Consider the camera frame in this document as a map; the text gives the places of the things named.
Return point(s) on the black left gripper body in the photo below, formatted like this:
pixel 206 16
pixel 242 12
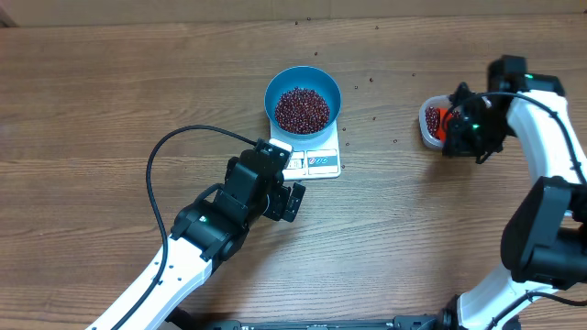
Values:
pixel 274 204

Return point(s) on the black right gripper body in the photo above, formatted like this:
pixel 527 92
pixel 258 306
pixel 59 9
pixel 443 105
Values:
pixel 482 136

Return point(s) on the red measuring scoop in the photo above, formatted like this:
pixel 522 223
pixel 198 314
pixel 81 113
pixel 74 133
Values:
pixel 444 116

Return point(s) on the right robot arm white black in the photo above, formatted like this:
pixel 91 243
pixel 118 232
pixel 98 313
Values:
pixel 543 246

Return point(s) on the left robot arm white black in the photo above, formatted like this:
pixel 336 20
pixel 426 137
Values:
pixel 207 233

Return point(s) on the white digital kitchen scale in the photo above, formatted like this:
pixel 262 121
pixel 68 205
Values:
pixel 316 157

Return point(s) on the red beans in bowl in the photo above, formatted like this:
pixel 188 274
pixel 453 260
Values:
pixel 302 111

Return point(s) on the teal blue bowl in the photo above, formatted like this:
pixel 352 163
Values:
pixel 303 77

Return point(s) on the red adzuki beans pile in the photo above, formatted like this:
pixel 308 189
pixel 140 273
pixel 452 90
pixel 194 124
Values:
pixel 432 117

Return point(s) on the clear plastic container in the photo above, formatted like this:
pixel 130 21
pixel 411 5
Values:
pixel 428 139

